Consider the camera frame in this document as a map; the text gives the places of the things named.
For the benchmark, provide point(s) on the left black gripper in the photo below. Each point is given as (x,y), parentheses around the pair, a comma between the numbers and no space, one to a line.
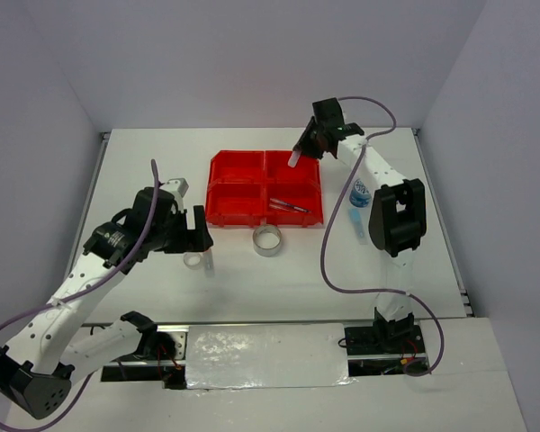
(196,240)

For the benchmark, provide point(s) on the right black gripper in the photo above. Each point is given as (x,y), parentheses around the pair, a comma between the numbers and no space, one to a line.
(302,144)

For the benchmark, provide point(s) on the pink highlighter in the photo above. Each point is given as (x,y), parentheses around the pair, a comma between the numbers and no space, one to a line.
(294,158)

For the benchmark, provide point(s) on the blue pen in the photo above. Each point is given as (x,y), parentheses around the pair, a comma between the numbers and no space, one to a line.
(283,208)

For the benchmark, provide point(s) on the large grey tape roll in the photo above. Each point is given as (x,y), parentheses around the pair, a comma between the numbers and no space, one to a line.
(267,240)

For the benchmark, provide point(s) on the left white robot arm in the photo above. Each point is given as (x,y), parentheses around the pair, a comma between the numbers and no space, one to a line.
(40,364)

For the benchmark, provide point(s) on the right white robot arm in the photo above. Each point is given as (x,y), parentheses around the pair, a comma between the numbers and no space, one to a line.
(398,215)

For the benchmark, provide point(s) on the small clear tape roll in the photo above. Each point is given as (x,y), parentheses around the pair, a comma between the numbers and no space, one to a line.
(193,261)

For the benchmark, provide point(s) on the orange cap highlighter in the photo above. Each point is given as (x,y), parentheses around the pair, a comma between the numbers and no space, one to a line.
(208,263)

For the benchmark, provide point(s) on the red four-compartment bin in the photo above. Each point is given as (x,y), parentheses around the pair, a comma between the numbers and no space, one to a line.
(241,182)

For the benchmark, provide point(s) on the blue highlighter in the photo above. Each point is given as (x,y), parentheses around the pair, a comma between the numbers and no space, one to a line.
(357,223)

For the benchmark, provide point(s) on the silver foil cover plate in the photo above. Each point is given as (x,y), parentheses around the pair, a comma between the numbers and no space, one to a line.
(265,356)

